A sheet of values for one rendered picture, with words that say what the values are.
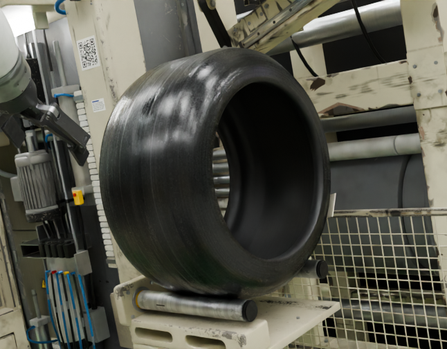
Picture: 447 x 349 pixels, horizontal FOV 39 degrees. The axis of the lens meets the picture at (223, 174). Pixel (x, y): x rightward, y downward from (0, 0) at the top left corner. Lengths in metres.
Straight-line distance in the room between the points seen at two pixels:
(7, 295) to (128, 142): 0.67
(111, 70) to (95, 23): 0.12
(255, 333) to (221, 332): 0.07
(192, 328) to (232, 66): 0.57
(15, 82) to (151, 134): 0.34
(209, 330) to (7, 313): 0.61
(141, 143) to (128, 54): 0.42
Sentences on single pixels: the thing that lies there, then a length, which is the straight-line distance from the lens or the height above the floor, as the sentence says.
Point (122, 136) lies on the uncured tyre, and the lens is 1.31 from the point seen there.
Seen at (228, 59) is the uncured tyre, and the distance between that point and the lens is 1.34.
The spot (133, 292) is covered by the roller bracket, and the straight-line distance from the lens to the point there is 1.56.
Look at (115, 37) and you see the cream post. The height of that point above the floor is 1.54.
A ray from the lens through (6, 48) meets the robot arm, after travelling 0.96.
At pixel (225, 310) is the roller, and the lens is 1.35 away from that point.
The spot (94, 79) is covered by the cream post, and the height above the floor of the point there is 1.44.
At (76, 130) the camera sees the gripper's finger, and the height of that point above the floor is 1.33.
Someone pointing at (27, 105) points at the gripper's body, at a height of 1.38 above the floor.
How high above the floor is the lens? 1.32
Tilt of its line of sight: 6 degrees down
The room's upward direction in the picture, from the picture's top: 10 degrees counter-clockwise
